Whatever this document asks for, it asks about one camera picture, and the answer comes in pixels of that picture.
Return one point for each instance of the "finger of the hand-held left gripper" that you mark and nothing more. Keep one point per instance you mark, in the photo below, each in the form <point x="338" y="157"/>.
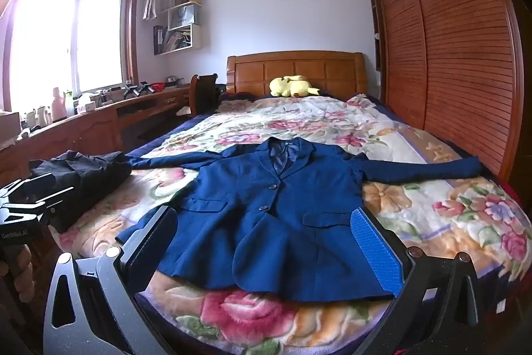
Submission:
<point x="50" y="197"/>
<point x="18" y="188"/>

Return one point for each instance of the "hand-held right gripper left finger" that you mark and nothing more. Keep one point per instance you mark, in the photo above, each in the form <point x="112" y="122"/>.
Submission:
<point x="154" y="239"/>

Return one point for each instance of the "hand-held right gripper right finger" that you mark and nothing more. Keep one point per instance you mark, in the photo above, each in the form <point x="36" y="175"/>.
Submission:
<point x="374" y="247"/>

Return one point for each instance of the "blue suit jacket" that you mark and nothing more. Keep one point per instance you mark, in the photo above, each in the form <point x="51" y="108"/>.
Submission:
<point x="270" y="234"/>

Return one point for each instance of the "person's left hand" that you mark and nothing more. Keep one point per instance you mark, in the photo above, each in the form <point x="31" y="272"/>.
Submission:
<point x="25" y="274"/>

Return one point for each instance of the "black folded garment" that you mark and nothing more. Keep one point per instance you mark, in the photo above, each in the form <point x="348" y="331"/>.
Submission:
<point x="91" y="180"/>

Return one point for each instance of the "cardboard box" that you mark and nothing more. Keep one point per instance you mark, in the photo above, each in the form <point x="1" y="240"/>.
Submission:
<point x="9" y="128"/>

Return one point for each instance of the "white ceramic jar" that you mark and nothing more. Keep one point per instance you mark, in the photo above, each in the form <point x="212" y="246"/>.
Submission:
<point x="30" y="120"/>
<point x="43" y="116"/>

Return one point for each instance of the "floral blanket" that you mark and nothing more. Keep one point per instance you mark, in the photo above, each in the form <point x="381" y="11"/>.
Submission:
<point x="436" y="193"/>

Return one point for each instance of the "long wooden desk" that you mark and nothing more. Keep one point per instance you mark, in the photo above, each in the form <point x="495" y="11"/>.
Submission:
<point x="95" y="126"/>

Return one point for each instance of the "pink bottle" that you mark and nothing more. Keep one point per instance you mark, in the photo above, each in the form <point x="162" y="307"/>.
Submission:
<point x="58" y="107"/>

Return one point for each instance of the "green capped bottle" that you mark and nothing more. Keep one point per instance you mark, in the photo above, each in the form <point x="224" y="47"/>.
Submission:
<point x="68" y="103"/>

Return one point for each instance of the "white tissue box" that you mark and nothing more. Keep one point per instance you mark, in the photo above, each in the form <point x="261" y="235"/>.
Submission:
<point x="89" y="103"/>

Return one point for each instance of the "dark blue bed sheet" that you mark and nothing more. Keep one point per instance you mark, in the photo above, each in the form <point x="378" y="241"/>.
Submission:
<point x="166" y="136"/>

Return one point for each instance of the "black metal device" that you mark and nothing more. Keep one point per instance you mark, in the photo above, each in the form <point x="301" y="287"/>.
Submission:
<point x="139" y="89"/>

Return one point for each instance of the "red basket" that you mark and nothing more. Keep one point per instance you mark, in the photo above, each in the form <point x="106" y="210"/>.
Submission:
<point x="158" y="86"/>

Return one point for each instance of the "dark wooden chair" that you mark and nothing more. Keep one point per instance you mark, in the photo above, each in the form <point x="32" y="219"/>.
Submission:
<point x="205" y="93"/>

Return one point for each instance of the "dark bedding pile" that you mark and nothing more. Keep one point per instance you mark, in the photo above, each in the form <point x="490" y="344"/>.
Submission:
<point x="235" y="97"/>

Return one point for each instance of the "window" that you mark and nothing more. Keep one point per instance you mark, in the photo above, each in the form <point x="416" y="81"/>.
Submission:
<point x="95" y="26"/>

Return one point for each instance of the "yellow plush toy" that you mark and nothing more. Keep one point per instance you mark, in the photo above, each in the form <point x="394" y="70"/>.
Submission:
<point x="291" y="86"/>

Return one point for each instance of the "black binders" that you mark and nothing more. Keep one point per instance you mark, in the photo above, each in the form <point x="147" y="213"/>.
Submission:
<point x="158" y="41"/>

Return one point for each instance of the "wooden bed headboard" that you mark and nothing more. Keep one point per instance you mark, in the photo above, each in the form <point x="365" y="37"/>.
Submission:
<point x="291" y="68"/>

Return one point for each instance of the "wooden slatted wardrobe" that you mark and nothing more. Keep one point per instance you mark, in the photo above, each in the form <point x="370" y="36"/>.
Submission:
<point x="436" y="47"/>

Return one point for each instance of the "grey paper bag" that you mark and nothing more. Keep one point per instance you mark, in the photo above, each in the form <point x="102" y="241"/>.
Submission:
<point x="183" y="16"/>

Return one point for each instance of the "white wall shelf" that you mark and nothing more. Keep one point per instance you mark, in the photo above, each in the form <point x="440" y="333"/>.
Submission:
<point x="196" y="37"/>

